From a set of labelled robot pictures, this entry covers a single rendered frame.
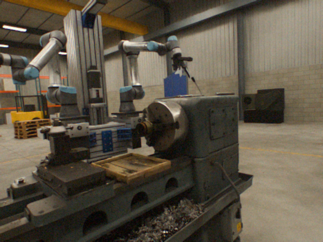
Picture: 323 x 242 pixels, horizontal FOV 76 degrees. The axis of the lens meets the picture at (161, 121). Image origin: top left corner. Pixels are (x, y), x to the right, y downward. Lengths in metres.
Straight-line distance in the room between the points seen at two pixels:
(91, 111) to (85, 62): 0.42
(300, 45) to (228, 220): 10.16
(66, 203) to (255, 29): 11.73
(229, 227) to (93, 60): 1.73
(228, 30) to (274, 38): 2.41
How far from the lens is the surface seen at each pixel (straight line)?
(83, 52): 1.96
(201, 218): 1.30
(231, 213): 1.73
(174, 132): 1.22
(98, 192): 0.87
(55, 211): 0.82
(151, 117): 1.31
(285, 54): 11.38
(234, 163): 1.76
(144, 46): 1.75
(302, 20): 11.59
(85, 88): 1.91
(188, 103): 1.33
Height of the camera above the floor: 1.24
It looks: 5 degrees down
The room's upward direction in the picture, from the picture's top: 3 degrees counter-clockwise
